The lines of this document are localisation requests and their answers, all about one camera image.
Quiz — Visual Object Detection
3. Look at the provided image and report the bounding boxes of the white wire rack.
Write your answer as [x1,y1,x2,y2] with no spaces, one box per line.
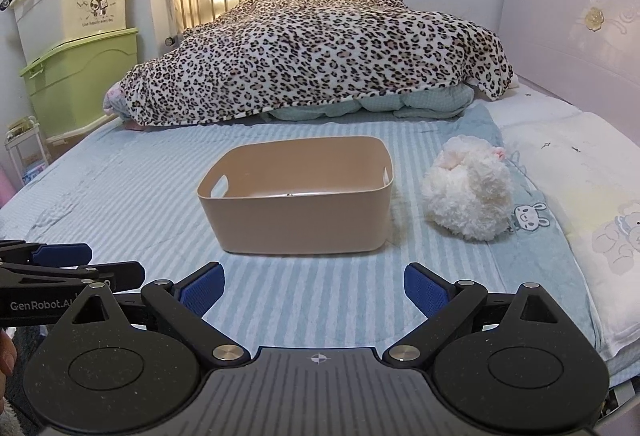
[5,116,52,187]

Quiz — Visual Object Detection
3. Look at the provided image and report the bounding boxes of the leopard print blanket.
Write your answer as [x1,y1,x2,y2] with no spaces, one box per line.
[120,0,516,128]

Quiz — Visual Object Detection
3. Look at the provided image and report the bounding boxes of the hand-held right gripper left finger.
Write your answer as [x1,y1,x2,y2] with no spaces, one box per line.
[55,261,251,364]

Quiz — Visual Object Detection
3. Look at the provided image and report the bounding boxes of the green plastic storage box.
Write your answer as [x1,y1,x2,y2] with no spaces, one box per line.
[20,28,140,141]

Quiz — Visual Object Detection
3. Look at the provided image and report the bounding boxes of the cream plastic storage box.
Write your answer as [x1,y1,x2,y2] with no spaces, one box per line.
[10,0,131,66]

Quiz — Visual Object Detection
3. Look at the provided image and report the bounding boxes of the pink cloth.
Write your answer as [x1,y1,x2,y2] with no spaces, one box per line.
[102,83,132,121]

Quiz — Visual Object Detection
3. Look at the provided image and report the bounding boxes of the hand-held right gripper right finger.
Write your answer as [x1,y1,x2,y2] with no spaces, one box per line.
[382,261,588,364]

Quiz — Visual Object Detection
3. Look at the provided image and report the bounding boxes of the pale pink headboard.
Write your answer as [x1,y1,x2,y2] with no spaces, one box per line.
[500,0,640,144]

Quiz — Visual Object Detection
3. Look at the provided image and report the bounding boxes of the teal checked quilt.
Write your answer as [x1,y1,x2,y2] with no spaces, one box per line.
[267,83,476,123]

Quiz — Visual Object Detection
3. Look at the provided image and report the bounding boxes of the white pillow with bear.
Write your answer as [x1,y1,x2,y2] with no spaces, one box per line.
[487,90,640,363]

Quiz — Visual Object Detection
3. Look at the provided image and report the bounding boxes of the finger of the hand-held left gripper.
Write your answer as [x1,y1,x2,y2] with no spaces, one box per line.
[0,261,146,293]
[0,240,93,267]

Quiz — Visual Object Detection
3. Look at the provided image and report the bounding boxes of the blue rabbit print blanket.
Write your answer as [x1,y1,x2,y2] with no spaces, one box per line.
[390,103,601,369]

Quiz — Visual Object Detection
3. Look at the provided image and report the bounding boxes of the beige plastic storage bin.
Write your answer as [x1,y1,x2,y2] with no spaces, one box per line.
[196,136,393,257]

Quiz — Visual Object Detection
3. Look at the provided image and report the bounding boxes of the blue striped bedsheet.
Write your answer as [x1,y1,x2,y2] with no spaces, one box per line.
[0,116,501,352]

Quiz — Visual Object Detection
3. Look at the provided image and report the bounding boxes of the white fluffy plush toy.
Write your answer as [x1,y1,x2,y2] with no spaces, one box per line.
[421,136,515,243]

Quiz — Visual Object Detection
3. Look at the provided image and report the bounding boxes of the person's left hand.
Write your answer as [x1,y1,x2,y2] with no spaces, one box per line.
[0,331,16,378]

